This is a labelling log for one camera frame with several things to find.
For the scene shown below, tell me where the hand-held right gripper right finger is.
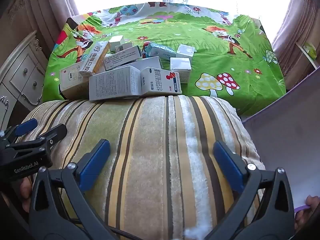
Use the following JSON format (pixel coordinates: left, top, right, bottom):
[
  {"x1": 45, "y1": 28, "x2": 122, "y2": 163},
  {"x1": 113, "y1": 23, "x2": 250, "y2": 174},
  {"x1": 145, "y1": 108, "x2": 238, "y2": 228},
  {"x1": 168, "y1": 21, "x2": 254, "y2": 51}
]
[{"x1": 205, "y1": 141, "x2": 296, "y2": 240}]

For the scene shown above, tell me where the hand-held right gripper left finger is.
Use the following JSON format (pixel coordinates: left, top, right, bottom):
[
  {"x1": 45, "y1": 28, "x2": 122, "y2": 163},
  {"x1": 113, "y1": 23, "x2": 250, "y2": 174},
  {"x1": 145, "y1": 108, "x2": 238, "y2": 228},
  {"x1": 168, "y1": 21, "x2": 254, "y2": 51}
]
[{"x1": 28, "y1": 139, "x2": 120, "y2": 240}]

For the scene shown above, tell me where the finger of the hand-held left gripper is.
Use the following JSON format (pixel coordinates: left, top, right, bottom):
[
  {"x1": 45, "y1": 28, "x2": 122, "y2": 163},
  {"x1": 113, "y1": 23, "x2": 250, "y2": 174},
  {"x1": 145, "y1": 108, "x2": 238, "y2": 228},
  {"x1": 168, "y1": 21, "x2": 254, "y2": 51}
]
[
  {"x1": 5, "y1": 124, "x2": 68, "y2": 155},
  {"x1": 0, "y1": 118, "x2": 38, "y2": 145}
]

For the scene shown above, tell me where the purple cardboard box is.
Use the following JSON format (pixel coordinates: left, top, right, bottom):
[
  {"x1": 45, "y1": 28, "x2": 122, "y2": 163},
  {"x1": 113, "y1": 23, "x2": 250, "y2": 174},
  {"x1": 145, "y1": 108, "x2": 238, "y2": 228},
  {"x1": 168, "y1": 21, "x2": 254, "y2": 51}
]
[{"x1": 242, "y1": 67, "x2": 320, "y2": 233}]

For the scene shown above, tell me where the large white medicine box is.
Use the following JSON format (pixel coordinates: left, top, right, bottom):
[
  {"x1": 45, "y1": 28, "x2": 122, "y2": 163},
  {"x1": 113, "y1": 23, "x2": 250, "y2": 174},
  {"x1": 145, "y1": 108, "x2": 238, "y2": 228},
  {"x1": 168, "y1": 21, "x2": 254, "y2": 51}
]
[{"x1": 89, "y1": 66, "x2": 142, "y2": 102}]

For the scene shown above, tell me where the person's left hand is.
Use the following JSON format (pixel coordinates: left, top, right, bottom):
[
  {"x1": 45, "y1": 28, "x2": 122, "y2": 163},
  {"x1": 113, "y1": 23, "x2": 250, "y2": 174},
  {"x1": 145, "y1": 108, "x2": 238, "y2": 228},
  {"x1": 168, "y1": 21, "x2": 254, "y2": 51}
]
[{"x1": 20, "y1": 177, "x2": 34, "y2": 213}]

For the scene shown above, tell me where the ornate white dresser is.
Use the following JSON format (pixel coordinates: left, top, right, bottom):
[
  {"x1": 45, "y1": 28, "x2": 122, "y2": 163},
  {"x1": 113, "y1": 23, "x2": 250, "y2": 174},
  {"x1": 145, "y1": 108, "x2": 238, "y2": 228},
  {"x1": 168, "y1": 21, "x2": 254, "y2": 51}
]
[{"x1": 0, "y1": 30, "x2": 48, "y2": 130}]

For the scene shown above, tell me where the yellow box with black text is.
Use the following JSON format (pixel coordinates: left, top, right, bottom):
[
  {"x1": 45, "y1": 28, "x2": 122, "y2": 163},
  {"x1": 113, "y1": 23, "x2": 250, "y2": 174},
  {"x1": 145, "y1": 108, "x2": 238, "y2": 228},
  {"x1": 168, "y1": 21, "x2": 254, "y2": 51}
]
[{"x1": 79, "y1": 41, "x2": 111, "y2": 77}]

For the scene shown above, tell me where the white box with small text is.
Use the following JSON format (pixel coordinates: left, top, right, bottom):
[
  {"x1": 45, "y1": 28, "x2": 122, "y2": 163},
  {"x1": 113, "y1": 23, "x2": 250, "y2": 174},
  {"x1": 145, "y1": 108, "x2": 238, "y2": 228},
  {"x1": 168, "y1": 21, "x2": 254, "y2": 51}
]
[{"x1": 103, "y1": 46, "x2": 143, "y2": 71}]

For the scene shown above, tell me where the white box with red logo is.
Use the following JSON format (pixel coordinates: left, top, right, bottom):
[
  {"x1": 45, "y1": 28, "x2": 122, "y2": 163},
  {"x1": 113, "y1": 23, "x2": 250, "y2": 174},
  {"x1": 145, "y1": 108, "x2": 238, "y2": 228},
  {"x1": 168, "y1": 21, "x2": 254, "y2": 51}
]
[{"x1": 141, "y1": 67, "x2": 182, "y2": 97}]

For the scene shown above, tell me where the white box with barcode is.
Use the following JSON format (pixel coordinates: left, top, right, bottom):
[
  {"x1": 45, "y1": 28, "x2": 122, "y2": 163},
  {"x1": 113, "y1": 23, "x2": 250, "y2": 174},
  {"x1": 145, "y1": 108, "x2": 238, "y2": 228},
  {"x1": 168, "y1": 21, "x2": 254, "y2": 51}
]
[{"x1": 115, "y1": 42, "x2": 134, "y2": 54}]

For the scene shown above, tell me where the pink curtain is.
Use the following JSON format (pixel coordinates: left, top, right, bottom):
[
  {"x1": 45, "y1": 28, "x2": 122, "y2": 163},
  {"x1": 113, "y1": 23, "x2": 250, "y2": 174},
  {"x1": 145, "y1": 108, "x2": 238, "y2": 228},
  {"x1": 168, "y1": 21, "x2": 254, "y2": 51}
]
[
  {"x1": 271, "y1": 0, "x2": 320, "y2": 90},
  {"x1": 0, "y1": 0, "x2": 78, "y2": 60}
]

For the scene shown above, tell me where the white shelf board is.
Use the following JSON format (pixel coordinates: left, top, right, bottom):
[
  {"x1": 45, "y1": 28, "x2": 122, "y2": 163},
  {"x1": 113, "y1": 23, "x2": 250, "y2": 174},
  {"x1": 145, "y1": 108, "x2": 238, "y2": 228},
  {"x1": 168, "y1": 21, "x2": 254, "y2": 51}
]
[{"x1": 296, "y1": 42, "x2": 320, "y2": 70}]

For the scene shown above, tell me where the cartoon printed tablecloth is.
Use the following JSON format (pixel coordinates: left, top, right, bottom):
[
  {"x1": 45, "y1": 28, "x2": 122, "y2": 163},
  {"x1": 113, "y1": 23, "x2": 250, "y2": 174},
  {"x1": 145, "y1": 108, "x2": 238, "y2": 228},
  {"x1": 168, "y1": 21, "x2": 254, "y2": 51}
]
[{"x1": 41, "y1": 2, "x2": 287, "y2": 117}]

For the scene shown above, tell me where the green packet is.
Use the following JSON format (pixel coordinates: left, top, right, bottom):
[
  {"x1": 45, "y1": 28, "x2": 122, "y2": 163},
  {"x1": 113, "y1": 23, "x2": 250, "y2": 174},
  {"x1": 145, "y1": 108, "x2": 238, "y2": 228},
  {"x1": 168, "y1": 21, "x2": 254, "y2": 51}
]
[{"x1": 302, "y1": 42, "x2": 318, "y2": 60}]

